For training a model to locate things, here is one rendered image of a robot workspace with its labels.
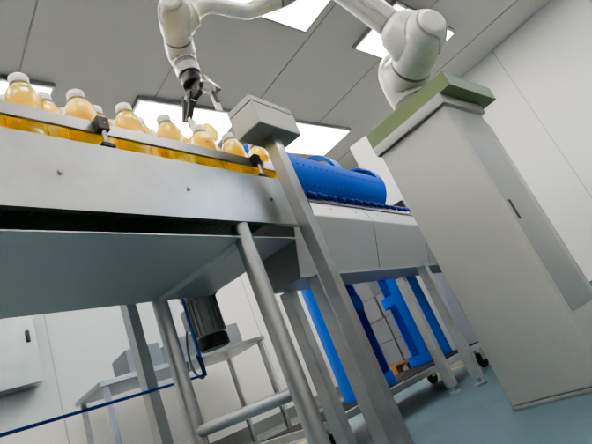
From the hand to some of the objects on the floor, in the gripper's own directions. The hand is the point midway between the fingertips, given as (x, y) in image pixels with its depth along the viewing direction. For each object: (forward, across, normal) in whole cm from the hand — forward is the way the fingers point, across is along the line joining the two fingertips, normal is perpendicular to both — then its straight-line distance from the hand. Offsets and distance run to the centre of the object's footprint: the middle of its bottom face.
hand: (206, 121), depth 159 cm
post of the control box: (+125, -23, +3) cm, 127 cm away
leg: (+125, -1, -24) cm, 127 cm away
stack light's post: (+125, +42, +20) cm, 133 cm away
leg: (+125, +13, -24) cm, 128 cm away
